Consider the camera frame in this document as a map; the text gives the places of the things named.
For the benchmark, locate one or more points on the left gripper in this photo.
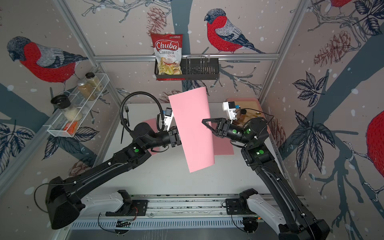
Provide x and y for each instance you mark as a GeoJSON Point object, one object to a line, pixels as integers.
{"type": "Point", "coordinates": [175, 138]}

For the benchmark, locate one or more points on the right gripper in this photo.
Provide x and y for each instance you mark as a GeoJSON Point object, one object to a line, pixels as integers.
{"type": "Point", "coordinates": [224, 127]}

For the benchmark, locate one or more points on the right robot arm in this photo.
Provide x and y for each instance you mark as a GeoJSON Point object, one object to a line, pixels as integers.
{"type": "Point", "coordinates": [291, 220]}

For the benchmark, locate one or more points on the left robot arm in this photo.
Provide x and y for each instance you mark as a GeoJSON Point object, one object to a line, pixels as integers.
{"type": "Point", "coordinates": [63, 199]}

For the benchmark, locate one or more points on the small brown bottle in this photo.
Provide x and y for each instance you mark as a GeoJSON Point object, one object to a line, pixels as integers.
{"type": "Point", "coordinates": [242, 116]}

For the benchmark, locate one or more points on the black ladle spoon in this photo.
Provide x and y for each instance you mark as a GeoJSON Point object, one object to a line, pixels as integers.
{"type": "Point", "coordinates": [123, 123]}

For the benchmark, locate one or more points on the black fork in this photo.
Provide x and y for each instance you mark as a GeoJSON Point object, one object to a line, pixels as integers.
{"type": "Point", "coordinates": [127, 115]}

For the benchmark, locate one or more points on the Chuba cassava chips bag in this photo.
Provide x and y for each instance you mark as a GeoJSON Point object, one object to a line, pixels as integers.
{"type": "Point", "coordinates": [168, 53]}

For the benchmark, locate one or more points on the spice jar silver lid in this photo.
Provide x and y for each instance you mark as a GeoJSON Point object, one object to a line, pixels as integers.
{"type": "Point", "coordinates": [86, 90]}

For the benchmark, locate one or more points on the spice jar dark lid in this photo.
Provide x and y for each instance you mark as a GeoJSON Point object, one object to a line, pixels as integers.
{"type": "Point", "coordinates": [94, 81]}

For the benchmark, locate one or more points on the small red packet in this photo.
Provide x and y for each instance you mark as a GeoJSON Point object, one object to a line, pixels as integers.
{"type": "Point", "coordinates": [71, 127]}

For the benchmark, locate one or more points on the black lid rice jar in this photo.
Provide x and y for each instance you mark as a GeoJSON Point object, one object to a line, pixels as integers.
{"type": "Point", "coordinates": [63, 103]}

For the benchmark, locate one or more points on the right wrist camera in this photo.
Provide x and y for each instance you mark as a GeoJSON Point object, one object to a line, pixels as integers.
{"type": "Point", "coordinates": [231, 110]}

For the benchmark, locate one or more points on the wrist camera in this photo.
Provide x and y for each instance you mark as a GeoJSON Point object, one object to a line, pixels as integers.
{"type": "Point", "coordinates": [168, 118]}
{"type": "Point", "coordinates": [231, 110]}

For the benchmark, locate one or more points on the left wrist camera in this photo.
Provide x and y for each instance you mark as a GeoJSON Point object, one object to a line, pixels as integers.
{"type": "Point", "coordinates": [168, 118]}

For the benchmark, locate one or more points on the black wire wall basket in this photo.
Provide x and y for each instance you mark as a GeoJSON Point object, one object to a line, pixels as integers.
{"type": "Point", "coordinates": [202, 68]}

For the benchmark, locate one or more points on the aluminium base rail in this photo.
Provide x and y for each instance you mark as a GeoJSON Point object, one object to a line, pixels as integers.
{"type": "Point", "coordinates": [160, 206]}

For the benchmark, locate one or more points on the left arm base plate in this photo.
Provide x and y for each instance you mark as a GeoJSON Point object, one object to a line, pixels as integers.
{"type": "Point", "coordinates": [136, 208]}

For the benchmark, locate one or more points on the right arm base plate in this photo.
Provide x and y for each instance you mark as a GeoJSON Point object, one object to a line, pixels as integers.
{"type": "Point", "coordinates": [237, 207]}

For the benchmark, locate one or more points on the clear acrylic wall shelf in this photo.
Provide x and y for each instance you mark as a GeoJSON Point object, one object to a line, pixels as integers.
{"type": "Point", "coordinates": [85, 106]}

